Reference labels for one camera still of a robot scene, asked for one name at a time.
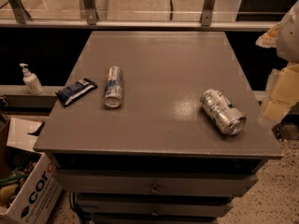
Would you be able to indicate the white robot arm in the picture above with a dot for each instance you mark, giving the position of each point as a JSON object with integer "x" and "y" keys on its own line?
{"x": 288, "y": 36}

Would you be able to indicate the dark blue snack packet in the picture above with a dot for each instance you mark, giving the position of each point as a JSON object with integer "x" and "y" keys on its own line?
{"x": 68, "y": 95}

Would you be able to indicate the metal railing post left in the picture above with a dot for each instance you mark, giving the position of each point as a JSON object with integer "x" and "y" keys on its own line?
{"x": 20, "y": 13}

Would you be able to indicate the grey drawer cabinet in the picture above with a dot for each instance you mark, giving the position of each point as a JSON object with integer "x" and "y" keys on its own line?
{"x": 160, "y": 127}

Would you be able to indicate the white cardboard box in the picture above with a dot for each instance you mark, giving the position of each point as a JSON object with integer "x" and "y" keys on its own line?
{"x": 28, "y": 189}

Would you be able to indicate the redbull can blue silver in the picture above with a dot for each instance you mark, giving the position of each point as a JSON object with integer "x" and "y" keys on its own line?
{"x": 114, "y": 87}

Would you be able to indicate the lower grey drawer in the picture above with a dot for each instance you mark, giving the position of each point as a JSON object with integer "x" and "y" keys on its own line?
{"x": 154, "y": 205}

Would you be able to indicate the metal railing post middle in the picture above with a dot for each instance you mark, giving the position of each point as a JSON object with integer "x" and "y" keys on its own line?
{"x": 90, "y": 11}

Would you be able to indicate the metal railing post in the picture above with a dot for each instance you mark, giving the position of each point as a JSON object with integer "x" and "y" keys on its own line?
{"x": 90, "y": 11}
{"x": 20, "y": 13}
{"x": 207, "y": 12}

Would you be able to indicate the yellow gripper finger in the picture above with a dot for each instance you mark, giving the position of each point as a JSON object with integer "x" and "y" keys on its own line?
{"x": 268, "y": 39}
{"x": 281, "y": 94}

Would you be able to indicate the silver green soda can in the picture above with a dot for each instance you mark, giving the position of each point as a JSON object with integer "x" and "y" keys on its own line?
{"x": 223, "y": 113}

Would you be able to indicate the grey drawer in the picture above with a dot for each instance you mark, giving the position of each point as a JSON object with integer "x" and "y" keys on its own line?
{"x": 154, "y": 183}
{"x": 154, "y": 205}

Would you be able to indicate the white pump dispenser bottle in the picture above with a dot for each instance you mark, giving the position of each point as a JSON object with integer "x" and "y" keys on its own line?
{"x": 31, "y": 80}

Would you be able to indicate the metal railing post right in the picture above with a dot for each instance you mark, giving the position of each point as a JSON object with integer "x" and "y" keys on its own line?
{"x": 207, "y": 12}

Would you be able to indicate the upper grey drawer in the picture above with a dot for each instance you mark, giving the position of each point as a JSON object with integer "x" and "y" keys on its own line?
{"x": 154, "y": 183}

